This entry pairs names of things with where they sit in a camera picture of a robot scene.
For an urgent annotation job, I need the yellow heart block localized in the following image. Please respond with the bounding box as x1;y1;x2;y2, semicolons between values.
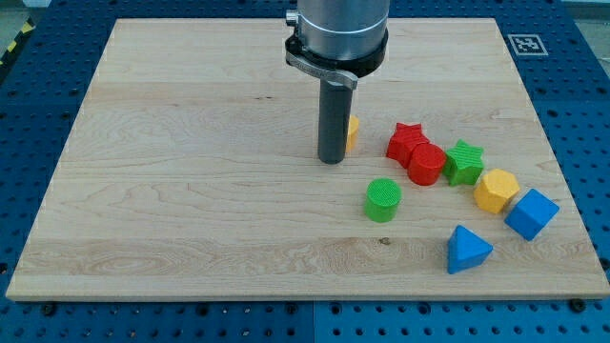
345;115;359;152

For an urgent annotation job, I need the wooden board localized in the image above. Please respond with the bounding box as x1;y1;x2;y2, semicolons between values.
7;18;609;301

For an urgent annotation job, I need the green cylinder block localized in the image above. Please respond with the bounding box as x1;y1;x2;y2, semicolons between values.
364;178;402;223

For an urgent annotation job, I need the green star block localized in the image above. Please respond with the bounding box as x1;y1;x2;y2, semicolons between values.
442;139;484;186

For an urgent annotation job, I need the red star block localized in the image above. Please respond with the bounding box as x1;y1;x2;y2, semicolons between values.
386;123;430;169

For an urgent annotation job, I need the blue cube block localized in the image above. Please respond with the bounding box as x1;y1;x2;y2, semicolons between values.
504;189;559;241

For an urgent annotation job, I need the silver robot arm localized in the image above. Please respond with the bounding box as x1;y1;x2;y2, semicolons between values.
285;0;391;164

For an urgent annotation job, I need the red cylinder block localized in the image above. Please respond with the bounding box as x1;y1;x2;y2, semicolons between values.
407;143;446;186

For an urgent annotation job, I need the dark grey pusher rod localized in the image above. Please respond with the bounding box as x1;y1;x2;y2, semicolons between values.
317;80;353;165

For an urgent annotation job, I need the white fiducial marker tag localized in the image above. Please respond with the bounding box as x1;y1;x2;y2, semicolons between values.
508;33;548;56

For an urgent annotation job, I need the yellow hexagon block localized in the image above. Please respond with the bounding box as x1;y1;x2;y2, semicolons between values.
474;169;520;213

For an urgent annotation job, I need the blue triangle block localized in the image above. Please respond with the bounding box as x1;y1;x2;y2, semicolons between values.
447;225;494;274

